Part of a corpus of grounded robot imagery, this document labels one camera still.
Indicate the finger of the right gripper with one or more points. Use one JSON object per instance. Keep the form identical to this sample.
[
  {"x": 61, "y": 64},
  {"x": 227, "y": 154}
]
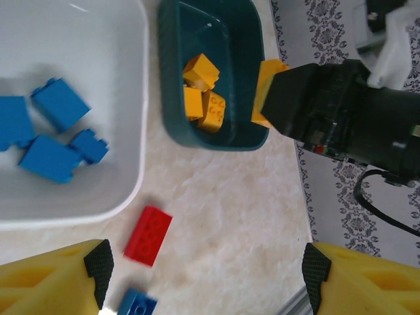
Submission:
[{"x": 292, "y": 98}]

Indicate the white plastic container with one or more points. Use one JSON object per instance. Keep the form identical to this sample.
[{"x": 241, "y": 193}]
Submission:
[{"x": 98, "y": 49}]

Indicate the red lego brick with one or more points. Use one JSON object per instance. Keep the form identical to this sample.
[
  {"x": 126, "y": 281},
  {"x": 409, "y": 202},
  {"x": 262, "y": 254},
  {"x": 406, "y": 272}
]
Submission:
[{"x": 147, "y": 236}]

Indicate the aluminium table side rail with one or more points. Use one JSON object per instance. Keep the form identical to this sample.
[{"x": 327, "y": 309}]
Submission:
[{"x": 295, "y": 305}]

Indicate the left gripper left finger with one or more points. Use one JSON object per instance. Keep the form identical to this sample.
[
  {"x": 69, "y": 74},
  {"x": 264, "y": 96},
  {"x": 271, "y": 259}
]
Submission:
[{"x": 49, "y": 288}]

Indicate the yellow lego brick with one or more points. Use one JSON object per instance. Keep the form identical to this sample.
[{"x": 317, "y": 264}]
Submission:
[
  {"x": 201, "y": 70},
  {"x": 262, "y": 88},
  {"x": 213, "y": 113},
  {"x": 193, "y": 103}
]

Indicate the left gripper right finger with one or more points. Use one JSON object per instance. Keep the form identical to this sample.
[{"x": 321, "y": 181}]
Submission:
[{"x": 367, "y": 288}]

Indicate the blue lego brick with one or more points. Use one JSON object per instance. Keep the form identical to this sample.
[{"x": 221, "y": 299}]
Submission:
[
  {"x": 136, "y": 305},
  {"x": 13, "y": 121},
  {"x": 88, "y": 147},
  {"x": 60, "y": 103},
  {"x": 49, "y": 160}
]

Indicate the dark teal plastic container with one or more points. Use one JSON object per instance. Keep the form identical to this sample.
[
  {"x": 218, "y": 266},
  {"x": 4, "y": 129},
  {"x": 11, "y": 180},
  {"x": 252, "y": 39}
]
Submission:
[{"x": 243, "y": 49}]

